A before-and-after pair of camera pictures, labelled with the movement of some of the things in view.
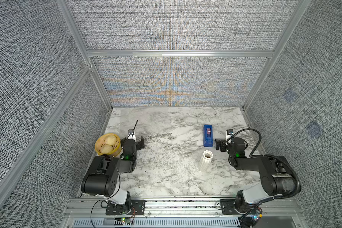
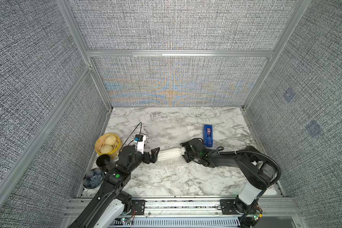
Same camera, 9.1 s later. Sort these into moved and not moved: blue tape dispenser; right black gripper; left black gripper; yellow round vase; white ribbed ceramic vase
Moved: left black gripper; white ribbed ceramic vase; right black gripper
Not moved: yellow round vase; blue tape dispenser
